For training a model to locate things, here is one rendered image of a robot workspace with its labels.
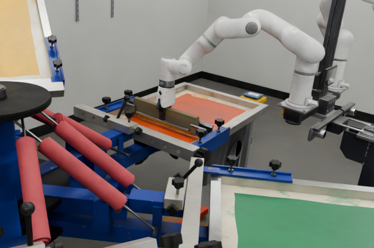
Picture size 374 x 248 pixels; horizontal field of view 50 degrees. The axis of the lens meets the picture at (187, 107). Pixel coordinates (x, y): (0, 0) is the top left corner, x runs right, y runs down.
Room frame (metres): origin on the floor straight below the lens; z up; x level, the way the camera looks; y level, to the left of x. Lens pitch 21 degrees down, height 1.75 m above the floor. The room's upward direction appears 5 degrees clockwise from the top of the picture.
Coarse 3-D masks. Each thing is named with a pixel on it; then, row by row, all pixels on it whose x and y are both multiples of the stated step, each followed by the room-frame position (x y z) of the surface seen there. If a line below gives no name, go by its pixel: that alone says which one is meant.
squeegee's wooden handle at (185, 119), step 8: (136, 96) 1.92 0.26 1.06; (136, 104) 1.89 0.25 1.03; (144, 104) 1.86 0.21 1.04; (152, 104) 1.84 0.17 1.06; (144, 112) 1.86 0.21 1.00; (152, 112) 1.83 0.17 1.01; (168, 112) 1.78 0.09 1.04; (176, 112) 1.76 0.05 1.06; (184, 112) 1.75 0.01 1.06; (168, 120) 1.78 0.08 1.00; (176, 120) 1.76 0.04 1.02; (184, 120) 1.73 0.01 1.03; (192, 120) 1.71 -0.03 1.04
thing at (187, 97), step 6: (180, 96) 2.28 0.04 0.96; (186, 96) 2.29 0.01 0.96; (192, 96) 2.30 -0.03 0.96; (192, 102) 2.19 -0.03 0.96; (198, 102) 2.20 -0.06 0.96; (204, 102) 2.21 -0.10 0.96; (210, 102) 2.22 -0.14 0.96; (132, 120) 1.85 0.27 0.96; (138, 120) 1.86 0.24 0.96; (144, 120) 1.87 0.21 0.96; (144, 126) 1.79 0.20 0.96; (150, 126) 1.80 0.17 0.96; (156, 126) 1.80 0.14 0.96; (162, 126) 1.81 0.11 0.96
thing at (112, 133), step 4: (104, 132) 1.50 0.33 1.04; (108, 132) 1.50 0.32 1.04; (112, 132) 1.51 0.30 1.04; (116, 132) 1.51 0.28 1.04; (120, 132) 1.51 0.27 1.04; (108, 136) 1.47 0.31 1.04; (112, 136) 1.47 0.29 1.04; (116, 136) 1.48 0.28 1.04; (120, 136) 1.50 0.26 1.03; (124, 136) 1.52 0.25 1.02; (128, 136) 1.54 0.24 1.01; (112, 140) 1.46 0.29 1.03; (116, 140) 1.48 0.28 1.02; (124, 140) 1.52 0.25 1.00; (128, 140) 1.55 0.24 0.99; (112, 144) 1.47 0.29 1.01; (116, 144) 1.48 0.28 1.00
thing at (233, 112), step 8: (216, 104) 2.20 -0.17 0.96; (224, 104) 2.21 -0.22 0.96; (232, 112) 2.08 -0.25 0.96; (240, 112) 2.09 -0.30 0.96; (224, 120) 1.96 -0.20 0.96; (160, 128) 1.78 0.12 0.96; (168, 128) 1.79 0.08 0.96; (176, 136) 1.71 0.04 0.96; (184, 136) 1.71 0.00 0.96; (192, 136) 1.72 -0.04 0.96
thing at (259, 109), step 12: (180, 84) 2.41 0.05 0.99; (192, 84) 2.43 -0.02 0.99; (144, 96) 2.13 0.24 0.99; (156, 96) 2.17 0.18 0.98; (216, 96) 2.30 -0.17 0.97; (228, 96) 2.26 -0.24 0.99; (252, 108) 2.17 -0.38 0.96; (264, 108) 2.11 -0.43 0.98; (240, 120) 1.89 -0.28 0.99; (252, 120) 1.99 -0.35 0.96
